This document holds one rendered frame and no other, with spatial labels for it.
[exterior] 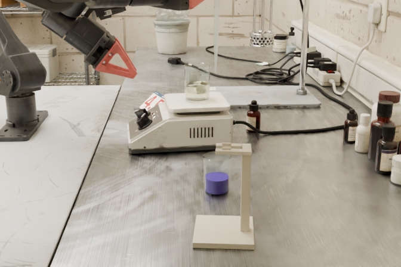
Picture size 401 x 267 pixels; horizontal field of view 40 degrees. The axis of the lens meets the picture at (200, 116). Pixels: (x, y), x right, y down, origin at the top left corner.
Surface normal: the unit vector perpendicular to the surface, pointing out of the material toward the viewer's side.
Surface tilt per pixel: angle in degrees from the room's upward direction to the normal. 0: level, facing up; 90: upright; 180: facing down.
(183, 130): 90
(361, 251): 0
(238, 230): 0
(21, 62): 48
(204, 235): 0
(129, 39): 90
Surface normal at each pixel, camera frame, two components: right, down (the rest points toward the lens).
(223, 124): 0.15, 0.28
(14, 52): 0.60, -0.52
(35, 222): 0.00, -0.96
